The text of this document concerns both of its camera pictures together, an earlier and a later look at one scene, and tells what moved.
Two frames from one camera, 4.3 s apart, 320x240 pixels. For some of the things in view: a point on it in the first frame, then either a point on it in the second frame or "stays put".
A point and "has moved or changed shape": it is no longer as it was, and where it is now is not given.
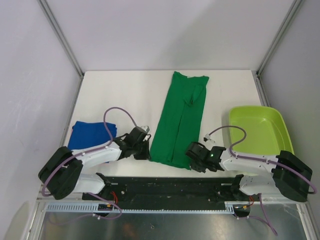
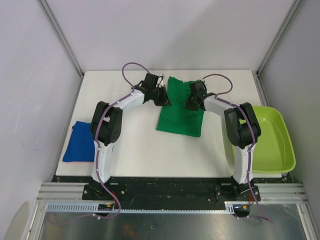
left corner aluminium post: (45, 6) stays put
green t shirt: (180, 121) has moved or changed shape
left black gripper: (146, 155) to (164, 100)
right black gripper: (194, 166) to (188, 104)
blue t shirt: (85, 135) stays put
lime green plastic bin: (266, 132) stays put
